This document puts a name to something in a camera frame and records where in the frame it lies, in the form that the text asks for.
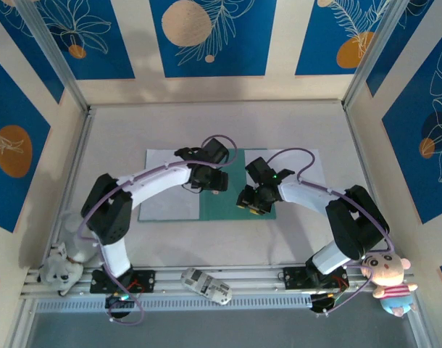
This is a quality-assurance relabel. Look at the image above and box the green paper folder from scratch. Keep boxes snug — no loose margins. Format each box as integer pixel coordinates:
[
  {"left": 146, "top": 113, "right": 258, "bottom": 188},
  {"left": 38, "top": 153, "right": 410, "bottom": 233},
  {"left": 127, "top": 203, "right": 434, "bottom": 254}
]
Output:
[{"left": 198, "top": 148, "right": 277, "bottom": 222}]

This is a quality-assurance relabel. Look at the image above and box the white paper sheet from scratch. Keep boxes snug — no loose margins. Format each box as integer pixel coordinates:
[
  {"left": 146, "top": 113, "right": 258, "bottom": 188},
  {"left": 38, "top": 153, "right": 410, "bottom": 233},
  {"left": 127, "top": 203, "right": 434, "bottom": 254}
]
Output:
[
  {"left": 244, "top": 149, "right": 327, "bottom": 199},
  {"left": 138, "top": 149, "right": 201, "bottom": 222}
]

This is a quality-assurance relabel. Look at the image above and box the crumpled printed silver pouch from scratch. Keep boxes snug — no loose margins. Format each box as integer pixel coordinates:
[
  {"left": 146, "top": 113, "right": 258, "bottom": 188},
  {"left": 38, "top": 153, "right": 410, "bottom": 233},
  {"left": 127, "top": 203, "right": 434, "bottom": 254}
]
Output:
[{"left": 180, "top": 267, "right": 233, "bottom": 306}]

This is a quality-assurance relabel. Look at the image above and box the cartoon boy plush toy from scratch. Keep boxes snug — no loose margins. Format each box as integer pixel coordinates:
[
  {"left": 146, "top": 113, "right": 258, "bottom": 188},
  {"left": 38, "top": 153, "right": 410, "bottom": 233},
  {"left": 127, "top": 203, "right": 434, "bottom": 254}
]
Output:
[{"left": 360, "top": 252, "right": 420, "bottom": 320}]

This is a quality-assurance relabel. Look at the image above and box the white plush dog toy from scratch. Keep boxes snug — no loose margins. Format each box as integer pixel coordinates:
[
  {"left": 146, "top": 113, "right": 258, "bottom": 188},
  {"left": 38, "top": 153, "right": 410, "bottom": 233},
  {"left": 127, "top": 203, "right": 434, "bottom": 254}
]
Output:
[{"left": 38, "top": 241, "right": 85, "bottom": 297}]

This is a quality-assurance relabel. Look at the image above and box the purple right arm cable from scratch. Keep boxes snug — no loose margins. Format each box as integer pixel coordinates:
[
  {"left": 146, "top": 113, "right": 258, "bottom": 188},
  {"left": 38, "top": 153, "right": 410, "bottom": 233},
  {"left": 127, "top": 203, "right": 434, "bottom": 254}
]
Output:
[{"left": 267, "top": 146, "right": 395, "bottom": 318}]

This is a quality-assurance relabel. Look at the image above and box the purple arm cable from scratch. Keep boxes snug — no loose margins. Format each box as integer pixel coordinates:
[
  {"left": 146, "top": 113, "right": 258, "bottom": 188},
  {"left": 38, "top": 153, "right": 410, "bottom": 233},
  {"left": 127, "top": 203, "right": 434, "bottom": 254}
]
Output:
[
  {"left": 267, "top": 146, "right": 395, "bottom": 318},
  {"left": 78, "top": 134, "right": 238, "bottom": 326}
]

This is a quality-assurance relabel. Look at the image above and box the aluminium mounting rail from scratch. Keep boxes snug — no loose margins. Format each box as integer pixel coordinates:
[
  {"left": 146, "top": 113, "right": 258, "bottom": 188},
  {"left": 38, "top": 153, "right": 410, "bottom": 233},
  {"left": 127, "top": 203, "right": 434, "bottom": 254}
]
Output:
[{"left": 20, "top": 267, "right": 417, "bottom": 299}]

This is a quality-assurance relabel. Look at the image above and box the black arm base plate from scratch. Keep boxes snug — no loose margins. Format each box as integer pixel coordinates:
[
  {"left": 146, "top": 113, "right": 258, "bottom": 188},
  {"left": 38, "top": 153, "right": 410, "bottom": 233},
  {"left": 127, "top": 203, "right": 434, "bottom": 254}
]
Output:
[
  {"left": 283, "top": 266, "right": 349, "bottom": 291},
  {"left": 89, "top": 268, "right": 157, "bottom": 294}
]

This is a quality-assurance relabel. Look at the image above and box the grey slotted cable duct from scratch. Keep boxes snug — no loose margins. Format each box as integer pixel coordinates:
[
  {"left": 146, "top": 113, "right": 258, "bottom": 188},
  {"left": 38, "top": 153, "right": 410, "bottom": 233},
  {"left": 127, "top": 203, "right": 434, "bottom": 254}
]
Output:
[{"left": 36, "top": 292, "right": 312, "bottom": 313}]

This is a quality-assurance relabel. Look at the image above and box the black control board with wires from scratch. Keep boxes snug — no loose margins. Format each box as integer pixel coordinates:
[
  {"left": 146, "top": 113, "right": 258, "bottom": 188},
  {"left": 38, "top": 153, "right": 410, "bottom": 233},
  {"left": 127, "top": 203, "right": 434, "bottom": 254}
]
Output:
[
  {"left": 104, "top": 294, "right": 139, "bottom": 310},
  {"left": 309, "top": 291, "right": 347, "bottom": 316}
]

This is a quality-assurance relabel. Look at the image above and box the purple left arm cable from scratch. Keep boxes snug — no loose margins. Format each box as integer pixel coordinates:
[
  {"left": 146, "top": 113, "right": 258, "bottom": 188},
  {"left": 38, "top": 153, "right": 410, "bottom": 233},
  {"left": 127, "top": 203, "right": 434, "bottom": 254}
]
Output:
[{"left": 78, "top": 134, "right": 238, "bottom": 326}]

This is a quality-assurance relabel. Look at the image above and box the aluminium frame post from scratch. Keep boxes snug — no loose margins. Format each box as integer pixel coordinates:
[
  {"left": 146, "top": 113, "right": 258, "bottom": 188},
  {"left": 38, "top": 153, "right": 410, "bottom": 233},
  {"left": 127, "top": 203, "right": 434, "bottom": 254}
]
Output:
[
  {"left": 341, "top": 0, "right": 435, "bottom": 112},
  {"left": 14, "top": 0, "right": 91, "bottom": 114}
]

